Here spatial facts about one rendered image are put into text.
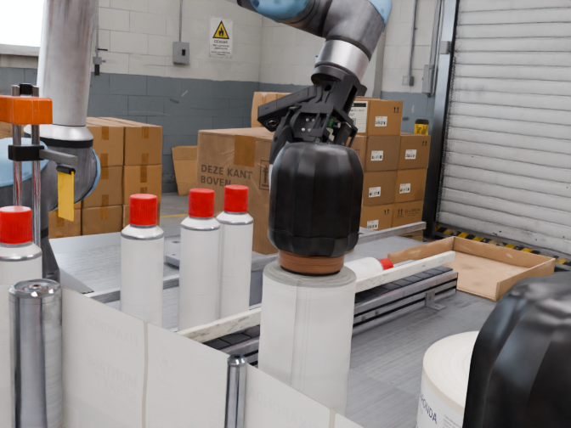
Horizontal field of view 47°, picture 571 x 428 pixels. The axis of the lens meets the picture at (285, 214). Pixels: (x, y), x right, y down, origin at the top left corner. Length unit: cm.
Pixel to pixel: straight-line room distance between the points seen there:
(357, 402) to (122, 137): 362
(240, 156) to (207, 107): 593
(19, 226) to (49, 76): 50
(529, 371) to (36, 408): 43
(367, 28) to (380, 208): 387
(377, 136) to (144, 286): 397
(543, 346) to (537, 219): 504
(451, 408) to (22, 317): 31
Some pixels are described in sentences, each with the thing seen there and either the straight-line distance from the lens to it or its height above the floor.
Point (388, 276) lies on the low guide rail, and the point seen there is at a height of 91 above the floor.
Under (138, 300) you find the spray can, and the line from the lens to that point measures 82.
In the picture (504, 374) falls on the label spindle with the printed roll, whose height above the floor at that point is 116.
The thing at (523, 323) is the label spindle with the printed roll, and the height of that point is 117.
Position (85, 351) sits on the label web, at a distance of 53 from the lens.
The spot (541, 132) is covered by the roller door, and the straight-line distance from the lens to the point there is 516.
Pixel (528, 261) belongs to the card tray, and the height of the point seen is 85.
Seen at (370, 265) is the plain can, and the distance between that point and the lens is 117.
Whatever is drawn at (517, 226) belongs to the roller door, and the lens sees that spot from 529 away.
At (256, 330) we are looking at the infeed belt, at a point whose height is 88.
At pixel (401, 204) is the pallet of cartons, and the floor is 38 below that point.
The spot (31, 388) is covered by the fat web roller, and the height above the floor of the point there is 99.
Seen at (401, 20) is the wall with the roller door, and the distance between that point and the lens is 618.
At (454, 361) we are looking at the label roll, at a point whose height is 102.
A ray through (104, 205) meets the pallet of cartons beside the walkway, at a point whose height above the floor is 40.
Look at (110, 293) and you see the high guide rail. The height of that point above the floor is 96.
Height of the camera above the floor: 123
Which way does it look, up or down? 11 degrees down
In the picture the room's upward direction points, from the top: 4 degrees clockwise
